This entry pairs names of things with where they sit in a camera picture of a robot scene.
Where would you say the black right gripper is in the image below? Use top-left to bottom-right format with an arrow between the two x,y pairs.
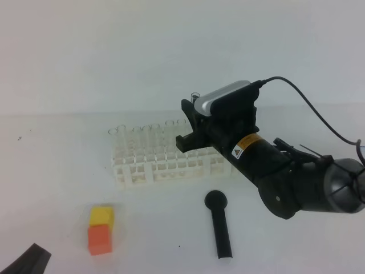
176,81 -> 261,168

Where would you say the clear glass test tube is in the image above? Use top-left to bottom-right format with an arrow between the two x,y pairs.
190,92 -> 200,104

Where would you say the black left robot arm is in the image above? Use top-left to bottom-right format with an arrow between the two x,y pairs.
1,243 -> 52,274

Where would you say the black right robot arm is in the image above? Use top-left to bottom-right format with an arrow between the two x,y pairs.
176,80 -> 364,219

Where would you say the white plastic test tube rack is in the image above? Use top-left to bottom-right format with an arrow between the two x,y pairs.
110,122 -> 240,190

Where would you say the clear test tube far left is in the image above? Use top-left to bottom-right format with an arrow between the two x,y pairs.
108,128 -> 119,160

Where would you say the black plastic scoop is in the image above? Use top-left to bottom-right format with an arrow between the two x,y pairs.
204,190 -> 233,259

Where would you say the yellow foam cube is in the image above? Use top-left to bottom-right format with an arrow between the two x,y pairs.
89,206 -> 115,230

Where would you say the orange foam cube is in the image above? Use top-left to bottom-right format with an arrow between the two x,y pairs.
88,224 -> 112,256

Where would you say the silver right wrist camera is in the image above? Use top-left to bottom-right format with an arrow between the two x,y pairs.
193,80 -> 250,117

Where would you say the black right camera cable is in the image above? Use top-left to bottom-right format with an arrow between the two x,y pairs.
250,75 -> 365,166

